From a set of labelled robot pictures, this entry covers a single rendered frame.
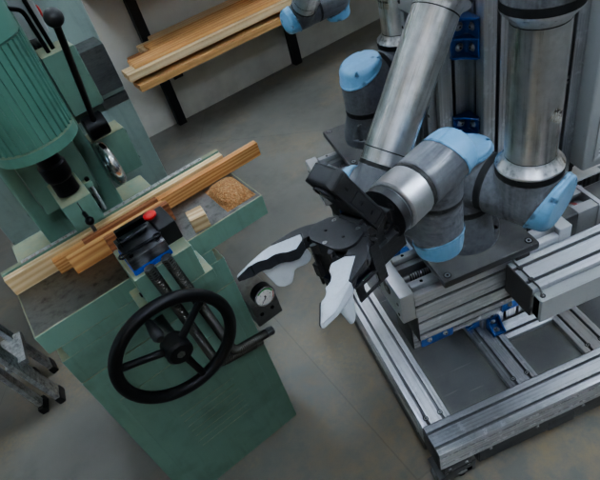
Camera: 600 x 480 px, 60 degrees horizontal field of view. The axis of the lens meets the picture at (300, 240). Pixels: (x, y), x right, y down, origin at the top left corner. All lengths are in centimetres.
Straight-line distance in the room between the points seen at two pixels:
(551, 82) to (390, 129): 24
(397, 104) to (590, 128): 68
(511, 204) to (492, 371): 81
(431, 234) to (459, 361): 100
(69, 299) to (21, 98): 45
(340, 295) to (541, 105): 50
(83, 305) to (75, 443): 109
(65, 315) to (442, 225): 84
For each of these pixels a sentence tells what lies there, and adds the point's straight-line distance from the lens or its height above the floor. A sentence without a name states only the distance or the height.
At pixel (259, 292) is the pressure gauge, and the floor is 68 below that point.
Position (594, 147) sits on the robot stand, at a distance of 146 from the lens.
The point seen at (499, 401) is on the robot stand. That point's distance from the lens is 166.
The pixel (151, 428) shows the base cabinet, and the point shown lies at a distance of 159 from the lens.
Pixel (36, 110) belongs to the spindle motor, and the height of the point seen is 129.
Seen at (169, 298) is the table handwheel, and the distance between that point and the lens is 108.
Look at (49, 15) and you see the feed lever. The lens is 109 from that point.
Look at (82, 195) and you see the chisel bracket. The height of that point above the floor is 107.
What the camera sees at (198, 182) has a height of 93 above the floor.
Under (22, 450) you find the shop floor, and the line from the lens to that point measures 240.
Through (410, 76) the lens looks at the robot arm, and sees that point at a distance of 83.
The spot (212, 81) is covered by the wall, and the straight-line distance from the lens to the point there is 392.
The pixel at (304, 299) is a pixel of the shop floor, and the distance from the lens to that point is 224.
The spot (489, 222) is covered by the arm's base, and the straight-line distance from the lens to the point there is 116.
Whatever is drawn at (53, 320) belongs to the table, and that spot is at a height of 90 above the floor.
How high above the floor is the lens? 166
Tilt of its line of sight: 41 degrees down
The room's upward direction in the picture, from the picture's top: 18 degrees counter-clockwise
